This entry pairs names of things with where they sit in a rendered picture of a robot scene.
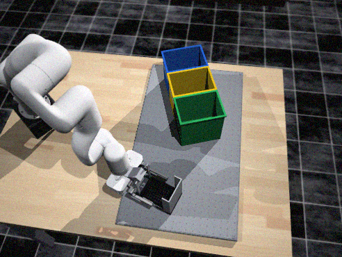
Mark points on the yellow open-top bin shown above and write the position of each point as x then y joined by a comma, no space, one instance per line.
189,81

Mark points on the blue open-top bin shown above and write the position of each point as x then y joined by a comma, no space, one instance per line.
175,60

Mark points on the green bin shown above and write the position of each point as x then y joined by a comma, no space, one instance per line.
199,117

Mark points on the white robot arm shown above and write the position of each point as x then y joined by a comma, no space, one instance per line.
34,68

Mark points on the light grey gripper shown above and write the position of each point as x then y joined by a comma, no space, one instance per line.
119,184

